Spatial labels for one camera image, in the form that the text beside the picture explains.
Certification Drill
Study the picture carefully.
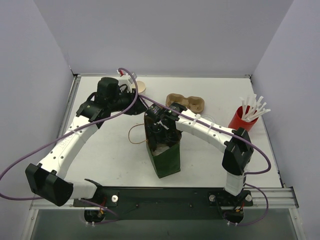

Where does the brown green paper bag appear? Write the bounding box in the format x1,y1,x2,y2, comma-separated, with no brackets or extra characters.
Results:
127,112,183,179

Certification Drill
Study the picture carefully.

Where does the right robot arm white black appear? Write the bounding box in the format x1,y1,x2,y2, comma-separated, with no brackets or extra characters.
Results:
145,102,254,196

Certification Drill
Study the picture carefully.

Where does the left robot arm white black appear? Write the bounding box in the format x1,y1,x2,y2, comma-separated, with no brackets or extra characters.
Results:
25,76,147,207

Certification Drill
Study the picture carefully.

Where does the white plastic lid stack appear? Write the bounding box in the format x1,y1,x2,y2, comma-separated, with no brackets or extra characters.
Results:
201,115,216,123

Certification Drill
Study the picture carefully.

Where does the red straw holder cup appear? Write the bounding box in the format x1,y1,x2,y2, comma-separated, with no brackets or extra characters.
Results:
228,106,258,132

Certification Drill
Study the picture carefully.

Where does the white wrapped straws bundle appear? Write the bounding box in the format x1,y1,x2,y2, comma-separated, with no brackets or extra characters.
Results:
239,94,271,123

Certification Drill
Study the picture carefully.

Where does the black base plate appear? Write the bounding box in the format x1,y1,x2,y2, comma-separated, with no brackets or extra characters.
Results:
73,186,253,221

